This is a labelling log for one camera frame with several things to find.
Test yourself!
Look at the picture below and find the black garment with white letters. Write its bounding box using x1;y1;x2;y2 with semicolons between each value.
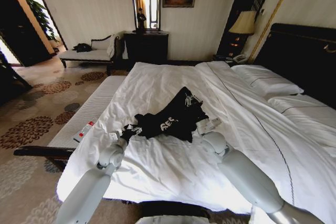
123;86;211;144

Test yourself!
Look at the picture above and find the white padded bed bench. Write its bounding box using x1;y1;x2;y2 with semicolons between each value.
13;75;128;167

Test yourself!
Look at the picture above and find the white duvet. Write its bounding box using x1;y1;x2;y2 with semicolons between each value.
56;60;336;224

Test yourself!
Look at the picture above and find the grey card with red mark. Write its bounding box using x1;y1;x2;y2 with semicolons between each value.
73;126;92;141

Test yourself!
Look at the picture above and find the dark nightstand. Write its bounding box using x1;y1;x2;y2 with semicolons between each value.
213;52;250;65

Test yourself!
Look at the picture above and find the white telephone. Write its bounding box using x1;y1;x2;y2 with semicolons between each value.
226;54;248;64

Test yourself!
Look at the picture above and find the dark wooden dresser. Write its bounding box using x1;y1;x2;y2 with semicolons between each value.
123;30;170;70

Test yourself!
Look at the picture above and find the white pillow with dark piping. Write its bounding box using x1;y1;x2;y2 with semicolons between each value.
267;94;336;122
230;64;305;98

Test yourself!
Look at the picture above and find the white cloth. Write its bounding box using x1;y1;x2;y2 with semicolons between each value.
106;34;118;58

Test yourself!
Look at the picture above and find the table lamp with cream shade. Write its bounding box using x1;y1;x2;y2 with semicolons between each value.
227;10;257;51

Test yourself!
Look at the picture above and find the black bag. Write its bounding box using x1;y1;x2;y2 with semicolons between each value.
72;42;91;53

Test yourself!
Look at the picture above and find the white robot front shell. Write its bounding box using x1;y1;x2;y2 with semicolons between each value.
135;215;172;224

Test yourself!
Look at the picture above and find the dark standing figure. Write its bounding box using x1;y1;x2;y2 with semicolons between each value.
136;7;147;29

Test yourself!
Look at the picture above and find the dark framed mirror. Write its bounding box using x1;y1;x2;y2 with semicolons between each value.
129;0;162;33

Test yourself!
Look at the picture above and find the dark wooden headboard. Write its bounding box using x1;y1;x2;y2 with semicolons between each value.
254;23;336;109

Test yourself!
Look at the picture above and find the green potted plant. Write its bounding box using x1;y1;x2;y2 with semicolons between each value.
21;0;59;42

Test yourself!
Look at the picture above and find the white chaise with dark frame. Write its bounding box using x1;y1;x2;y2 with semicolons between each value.
58;34;122;76

